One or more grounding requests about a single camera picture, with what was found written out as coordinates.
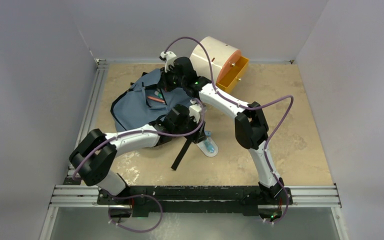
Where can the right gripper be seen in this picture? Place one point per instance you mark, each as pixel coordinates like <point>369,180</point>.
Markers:
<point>163,80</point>

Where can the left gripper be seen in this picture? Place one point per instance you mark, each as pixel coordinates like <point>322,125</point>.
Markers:
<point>197,137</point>

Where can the green white glue stick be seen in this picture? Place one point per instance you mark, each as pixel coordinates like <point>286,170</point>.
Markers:
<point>158,94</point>

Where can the blue backpack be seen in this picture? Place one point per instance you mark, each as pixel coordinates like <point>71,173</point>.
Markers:
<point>133,110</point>

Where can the blister pack with blue items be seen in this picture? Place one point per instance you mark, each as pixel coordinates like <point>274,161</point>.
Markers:
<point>208,147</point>

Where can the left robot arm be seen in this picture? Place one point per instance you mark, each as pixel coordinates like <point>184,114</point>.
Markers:
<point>95,154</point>

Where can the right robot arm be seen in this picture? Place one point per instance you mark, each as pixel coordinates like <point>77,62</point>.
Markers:
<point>251,127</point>

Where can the cream round drawer cabinet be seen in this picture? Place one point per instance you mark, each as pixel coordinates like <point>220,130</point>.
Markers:
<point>214,58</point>

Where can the yellow open drawer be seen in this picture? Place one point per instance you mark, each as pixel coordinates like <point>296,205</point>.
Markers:
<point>232,74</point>

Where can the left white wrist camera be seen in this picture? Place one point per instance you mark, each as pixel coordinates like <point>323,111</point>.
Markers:
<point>197,112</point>

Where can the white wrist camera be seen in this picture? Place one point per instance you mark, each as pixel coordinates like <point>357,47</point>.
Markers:
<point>197,112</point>
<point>168,57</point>

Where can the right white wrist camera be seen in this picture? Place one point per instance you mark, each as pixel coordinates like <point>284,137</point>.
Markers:
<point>168,57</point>

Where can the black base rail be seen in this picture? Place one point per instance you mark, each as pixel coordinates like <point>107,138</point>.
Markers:
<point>248,200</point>

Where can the aluminium frame rail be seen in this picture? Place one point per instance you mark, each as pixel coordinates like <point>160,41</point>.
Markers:
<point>323,196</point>

